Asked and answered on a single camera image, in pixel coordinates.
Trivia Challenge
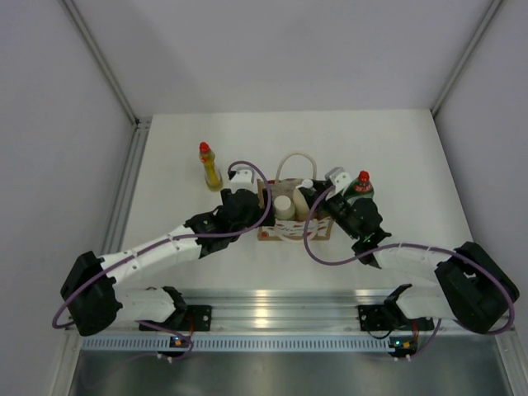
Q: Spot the aluminium frame post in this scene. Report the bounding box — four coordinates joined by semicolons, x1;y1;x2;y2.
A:
61;0;139;125
430;0;508;119

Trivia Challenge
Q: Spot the yellow dish soap bottle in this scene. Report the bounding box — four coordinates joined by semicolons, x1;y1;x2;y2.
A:
199;142;223;191

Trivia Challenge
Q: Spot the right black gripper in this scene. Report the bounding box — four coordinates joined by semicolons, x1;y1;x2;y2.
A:
299;179;361;239

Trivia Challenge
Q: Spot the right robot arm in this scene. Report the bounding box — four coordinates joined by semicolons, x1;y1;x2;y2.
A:
299;182;520;335

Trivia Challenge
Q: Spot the left aluminium frame post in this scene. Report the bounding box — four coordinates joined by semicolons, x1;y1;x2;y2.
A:
61;0;139;125

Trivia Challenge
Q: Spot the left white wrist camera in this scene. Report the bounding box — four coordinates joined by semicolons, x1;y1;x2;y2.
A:
228;166;256;193

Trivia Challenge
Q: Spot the white slotted cable duct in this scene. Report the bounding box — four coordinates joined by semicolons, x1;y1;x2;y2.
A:
82;334;413;353

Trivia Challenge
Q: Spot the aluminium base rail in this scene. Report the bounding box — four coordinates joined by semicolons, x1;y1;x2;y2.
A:
65;288;512;333

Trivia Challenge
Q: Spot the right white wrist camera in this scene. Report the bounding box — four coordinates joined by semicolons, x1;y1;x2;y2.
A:
325;167;353;200

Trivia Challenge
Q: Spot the green dish soap bottle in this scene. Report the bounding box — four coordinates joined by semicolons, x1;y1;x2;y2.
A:
344;170;375;205

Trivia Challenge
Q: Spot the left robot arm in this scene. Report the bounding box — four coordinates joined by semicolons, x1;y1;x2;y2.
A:
60;189;274;337

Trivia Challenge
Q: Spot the pale green white-capped bottle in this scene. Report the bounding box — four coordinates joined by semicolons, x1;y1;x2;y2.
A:
273;195;295;221

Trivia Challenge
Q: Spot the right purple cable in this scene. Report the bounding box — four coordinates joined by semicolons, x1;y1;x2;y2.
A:
303;187;516;364

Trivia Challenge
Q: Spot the cream pump lotion bottle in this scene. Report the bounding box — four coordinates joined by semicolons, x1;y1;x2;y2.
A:
292;179;314;221

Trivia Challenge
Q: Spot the jute watermelon canvas bag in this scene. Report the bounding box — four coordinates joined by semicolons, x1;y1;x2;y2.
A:
257;151;333;244

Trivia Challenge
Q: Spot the right aluminium frame post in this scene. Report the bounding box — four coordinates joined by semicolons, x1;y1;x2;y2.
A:
430;0;508;119

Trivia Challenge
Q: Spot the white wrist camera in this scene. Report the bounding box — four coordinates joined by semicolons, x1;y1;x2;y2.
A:
325;167;353;200
228;166;256;193

